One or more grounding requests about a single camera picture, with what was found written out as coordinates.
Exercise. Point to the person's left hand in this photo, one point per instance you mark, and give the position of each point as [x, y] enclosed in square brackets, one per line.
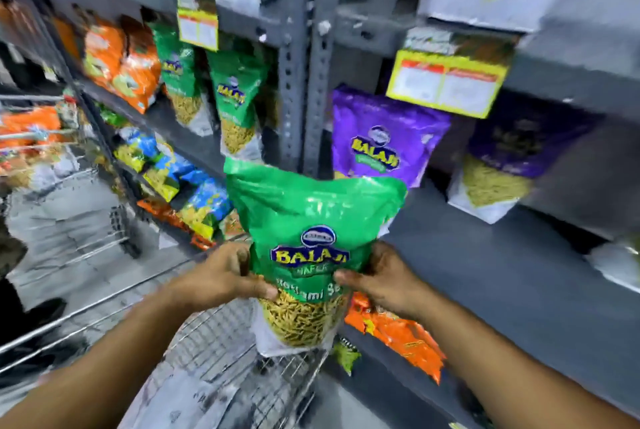
[212, 278]

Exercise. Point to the person's right hand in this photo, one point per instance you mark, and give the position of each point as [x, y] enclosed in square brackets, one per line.
[392, 283]

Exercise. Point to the person's left thumb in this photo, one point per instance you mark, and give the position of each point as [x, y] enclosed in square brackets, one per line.
[250, 288]

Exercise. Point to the person's right thumb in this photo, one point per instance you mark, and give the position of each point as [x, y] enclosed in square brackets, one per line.
[351, 279]

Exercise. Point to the large green snack packet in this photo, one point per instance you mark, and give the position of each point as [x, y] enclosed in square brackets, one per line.
[310, 223]

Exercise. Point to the person's right forearm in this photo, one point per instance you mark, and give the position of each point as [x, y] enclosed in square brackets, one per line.
[505, 373]

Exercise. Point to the person's left forearm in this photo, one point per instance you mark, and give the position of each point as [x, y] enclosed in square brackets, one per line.
[100, 368]

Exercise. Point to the flat orange snack packet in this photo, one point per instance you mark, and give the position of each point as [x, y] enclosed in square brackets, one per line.
[400, 336]

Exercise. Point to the small green packet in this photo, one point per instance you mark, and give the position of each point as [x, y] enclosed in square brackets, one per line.
[345, 356]

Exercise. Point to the row of blue yellow packets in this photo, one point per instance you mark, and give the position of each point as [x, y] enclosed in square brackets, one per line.
[170, 178]

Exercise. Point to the purple snack packet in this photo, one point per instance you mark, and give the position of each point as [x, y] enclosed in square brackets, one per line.
[385, 136]
[510, 158]

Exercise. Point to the grey metal shelf rack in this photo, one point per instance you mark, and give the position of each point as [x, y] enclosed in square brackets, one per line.
[300, 68]

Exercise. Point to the wide yellow shelf price tag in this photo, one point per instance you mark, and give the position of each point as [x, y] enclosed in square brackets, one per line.
[447, 81]

